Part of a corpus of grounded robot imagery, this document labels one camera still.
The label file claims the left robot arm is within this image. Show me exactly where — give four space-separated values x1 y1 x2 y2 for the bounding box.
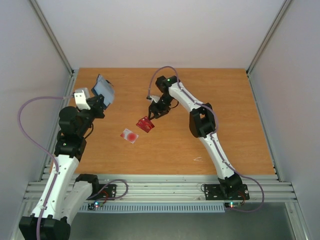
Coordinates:
18 92 107 240

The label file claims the blue slotted cable duct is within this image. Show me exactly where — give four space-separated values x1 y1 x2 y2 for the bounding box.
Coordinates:
78 203 225 214

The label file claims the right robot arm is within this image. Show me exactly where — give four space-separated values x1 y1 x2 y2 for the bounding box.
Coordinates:
147 75 246 199

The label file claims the blue card holder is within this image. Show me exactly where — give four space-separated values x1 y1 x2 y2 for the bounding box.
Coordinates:
91 74 115 110

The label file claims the right rear aluminium post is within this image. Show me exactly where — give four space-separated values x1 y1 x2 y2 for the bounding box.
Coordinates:
246 0 294 77

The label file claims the aluminium rail frame front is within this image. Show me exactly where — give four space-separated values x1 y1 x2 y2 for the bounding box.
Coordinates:
23 174 298 203

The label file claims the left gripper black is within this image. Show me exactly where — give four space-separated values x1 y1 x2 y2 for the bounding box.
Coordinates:
77 93 106 137

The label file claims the red VIP card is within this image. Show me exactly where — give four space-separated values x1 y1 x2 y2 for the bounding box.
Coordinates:
136 119 155 134

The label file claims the left rear aluminium post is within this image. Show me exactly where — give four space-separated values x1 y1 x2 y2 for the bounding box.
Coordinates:
28 0 74 76

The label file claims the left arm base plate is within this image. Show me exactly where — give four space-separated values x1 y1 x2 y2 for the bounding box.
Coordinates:
93 183 117 201

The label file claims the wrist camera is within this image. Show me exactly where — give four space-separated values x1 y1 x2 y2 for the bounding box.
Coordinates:
73 87 91 111
146 95 161 103

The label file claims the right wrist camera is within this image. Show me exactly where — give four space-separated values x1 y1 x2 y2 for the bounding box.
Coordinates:
146 95 161 103

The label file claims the aluminium post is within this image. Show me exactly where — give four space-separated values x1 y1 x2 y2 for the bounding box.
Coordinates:
246 0 294 77
28 0 74 76

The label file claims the left circuit board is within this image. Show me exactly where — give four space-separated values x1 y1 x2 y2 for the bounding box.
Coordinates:
87 202 104 211

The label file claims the right circuit board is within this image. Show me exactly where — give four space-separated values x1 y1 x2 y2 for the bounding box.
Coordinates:
224 201 244 209

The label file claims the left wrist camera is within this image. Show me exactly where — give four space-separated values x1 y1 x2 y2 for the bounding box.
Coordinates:
73 87 91 111

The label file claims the circuit board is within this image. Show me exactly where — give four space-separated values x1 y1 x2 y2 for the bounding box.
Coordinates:
87 202 104 211
224 201 244 209

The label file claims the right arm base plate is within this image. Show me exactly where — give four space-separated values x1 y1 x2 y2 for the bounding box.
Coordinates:
200 183 250 201

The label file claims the white card red circle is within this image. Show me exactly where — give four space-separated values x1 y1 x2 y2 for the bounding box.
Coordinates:
120 128 139 144

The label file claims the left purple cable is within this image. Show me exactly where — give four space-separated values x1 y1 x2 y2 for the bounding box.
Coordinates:
17 96 76 240

